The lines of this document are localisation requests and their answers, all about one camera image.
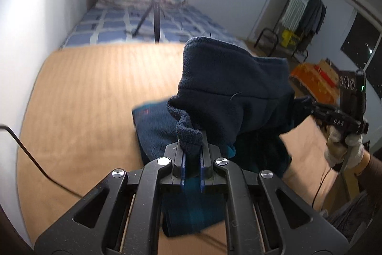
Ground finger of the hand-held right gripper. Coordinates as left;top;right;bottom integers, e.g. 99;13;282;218
301;96;338;125

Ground black light tripod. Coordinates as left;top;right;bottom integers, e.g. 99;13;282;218
132;0;164;43

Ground yellow box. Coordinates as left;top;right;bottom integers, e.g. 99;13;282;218
281;29;301;48

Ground bed with blue checked sheet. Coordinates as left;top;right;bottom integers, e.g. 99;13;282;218
59;2;253;53

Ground white hanging cloth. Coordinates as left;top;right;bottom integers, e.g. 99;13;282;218
282;0;308;30

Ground grey clothing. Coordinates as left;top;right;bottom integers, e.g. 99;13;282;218
328;192;380;241

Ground person's right hand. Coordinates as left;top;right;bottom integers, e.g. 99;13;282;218
324;125;365;169

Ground person's right forearm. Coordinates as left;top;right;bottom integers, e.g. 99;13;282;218
355;150;382;196

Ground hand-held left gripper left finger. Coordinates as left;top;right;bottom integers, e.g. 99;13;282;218
34;138;188;255

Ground black clothes drying rack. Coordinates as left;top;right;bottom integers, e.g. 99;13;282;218
280;0;328;65

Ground thin black cable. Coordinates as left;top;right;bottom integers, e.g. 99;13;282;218
312;167;334;208

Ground dark grey hanging clothes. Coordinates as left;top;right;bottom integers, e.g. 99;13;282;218
298;0;328;35

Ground dark window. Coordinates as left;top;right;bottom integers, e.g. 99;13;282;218
340;8;382;101

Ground tan mat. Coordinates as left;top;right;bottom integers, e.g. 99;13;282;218
16;42;350;255

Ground orange blanket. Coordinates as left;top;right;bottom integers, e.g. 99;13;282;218
290;59;344;107

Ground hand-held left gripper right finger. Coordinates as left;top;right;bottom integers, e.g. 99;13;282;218
199;130;350;255

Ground blue fleece garment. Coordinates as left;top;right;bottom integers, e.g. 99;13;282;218
132;37;314;238

